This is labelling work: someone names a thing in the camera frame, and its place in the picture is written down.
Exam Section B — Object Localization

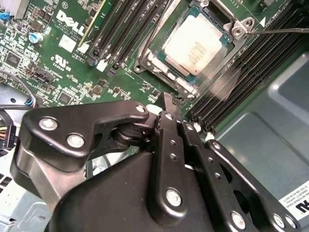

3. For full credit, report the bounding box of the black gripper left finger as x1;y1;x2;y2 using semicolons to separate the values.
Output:
21;93;189;221

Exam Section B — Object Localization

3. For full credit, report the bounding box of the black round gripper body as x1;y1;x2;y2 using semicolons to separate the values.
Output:
48;153;225;232

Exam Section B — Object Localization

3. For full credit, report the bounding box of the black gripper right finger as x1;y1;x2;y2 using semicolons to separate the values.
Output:
173;95;302;232

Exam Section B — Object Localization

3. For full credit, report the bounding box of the metal socket cover frame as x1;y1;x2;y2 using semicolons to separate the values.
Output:
144;54;242;101

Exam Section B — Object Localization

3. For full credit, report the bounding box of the silver topped CPU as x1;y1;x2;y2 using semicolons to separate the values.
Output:
155;4;236;78

